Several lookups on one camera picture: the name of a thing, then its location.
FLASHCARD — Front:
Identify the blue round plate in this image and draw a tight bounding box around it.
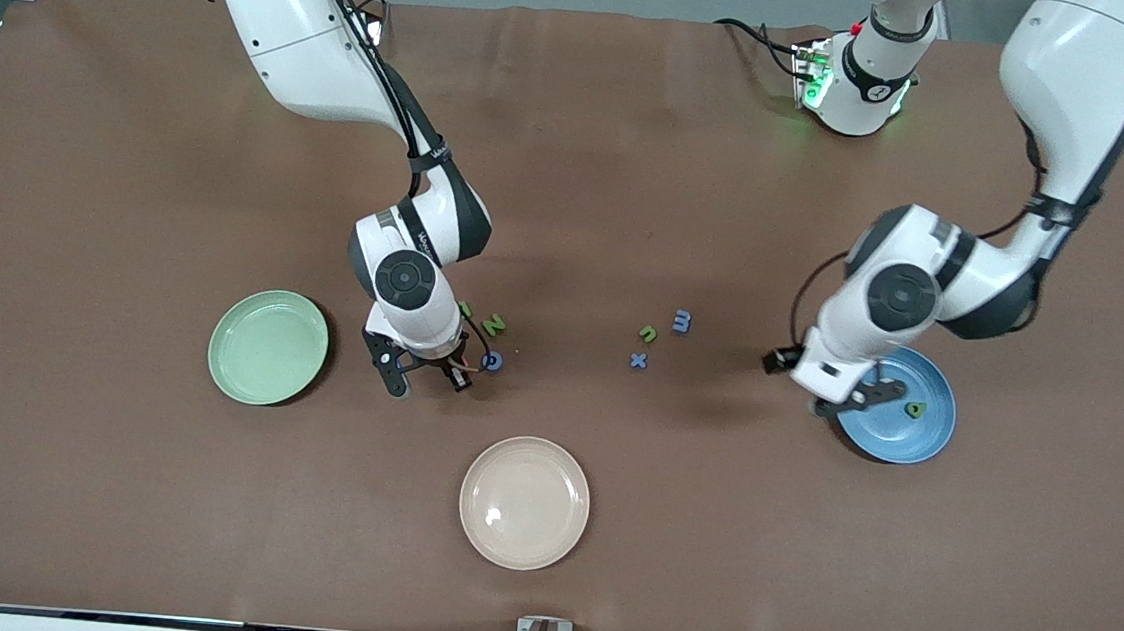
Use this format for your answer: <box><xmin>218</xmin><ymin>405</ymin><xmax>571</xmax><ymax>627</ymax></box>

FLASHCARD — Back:
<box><xmin>832</xmin><ymin>339</ymin><xmax>963</xmax><ymax>470</ymax></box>

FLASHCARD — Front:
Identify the brown table mat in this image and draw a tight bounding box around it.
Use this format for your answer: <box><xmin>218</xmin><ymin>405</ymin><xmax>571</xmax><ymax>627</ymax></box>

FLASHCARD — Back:
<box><xmin>0</xmin><ymin>0</ymin><xmax>1124</xmax><ymax>631</ymax></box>

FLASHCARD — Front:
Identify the black left base cable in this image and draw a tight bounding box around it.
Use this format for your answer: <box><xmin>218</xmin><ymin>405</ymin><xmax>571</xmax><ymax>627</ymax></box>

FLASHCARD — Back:
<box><xmin>710</xmin><ymin>17</ymin><xmax>809</xmax><ymax>80</ymax></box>

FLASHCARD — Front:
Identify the black right base cable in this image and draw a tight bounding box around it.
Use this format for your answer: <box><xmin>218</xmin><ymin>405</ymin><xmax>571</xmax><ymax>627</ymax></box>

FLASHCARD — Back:
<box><xmin>343</xmin><ymin>0</ymin><xmax>392</xmax><ymax>47</ymax></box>

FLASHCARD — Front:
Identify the black base cable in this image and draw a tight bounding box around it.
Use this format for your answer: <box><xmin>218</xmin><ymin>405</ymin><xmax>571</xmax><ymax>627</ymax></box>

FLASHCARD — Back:
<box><xmin>343</xmin><ymin>0</ymin><xmax>392</xmax><ymax>47</ymax></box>
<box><xmin>710</xmin><ymin>17</ymin><xmax>809</xmax><ymax>80</ymax></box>

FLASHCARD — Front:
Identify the beige round plate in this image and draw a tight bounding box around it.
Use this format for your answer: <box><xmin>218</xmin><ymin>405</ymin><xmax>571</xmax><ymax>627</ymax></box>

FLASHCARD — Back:
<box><xmin>454</xmin><ymin>431</ymin><xmax>596</xmax><ymax>576</ymax></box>

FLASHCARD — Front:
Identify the green round plate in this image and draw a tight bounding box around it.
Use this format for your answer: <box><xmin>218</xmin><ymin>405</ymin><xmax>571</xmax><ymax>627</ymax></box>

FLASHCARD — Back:
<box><xmin>203</xmin><ymin>285</ymin><xmax>334</xmax><ymax>411</ymax></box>

